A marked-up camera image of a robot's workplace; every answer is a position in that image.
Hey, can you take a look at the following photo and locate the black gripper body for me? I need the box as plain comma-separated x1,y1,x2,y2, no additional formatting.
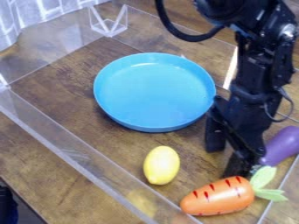
212,54,294,155

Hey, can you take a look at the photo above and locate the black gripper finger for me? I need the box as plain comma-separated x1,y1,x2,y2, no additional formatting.
204,111,226,153
223,148,259,178

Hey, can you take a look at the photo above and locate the orange toy carrot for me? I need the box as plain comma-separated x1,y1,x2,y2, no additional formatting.
180,166,287,216

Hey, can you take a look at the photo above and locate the yellow toy lemon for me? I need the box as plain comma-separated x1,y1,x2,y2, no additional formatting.
143,146,180,185

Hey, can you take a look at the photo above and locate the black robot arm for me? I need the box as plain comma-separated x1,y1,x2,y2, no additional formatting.
193,0,298,177

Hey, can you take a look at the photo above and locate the blue round tray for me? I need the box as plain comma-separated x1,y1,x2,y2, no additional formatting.
93,52,216,133

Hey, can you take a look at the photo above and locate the purple toy eggplant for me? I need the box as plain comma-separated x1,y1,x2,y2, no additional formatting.
259,126,299,166

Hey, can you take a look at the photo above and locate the white patterned curtain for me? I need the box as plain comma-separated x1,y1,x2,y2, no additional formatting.
0,0,109,52

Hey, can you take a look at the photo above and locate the black cable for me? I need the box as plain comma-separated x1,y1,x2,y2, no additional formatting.
153,0,227,43

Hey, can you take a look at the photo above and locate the clear acrylic enclosure wall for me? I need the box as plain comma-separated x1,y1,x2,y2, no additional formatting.
0,3,299,224

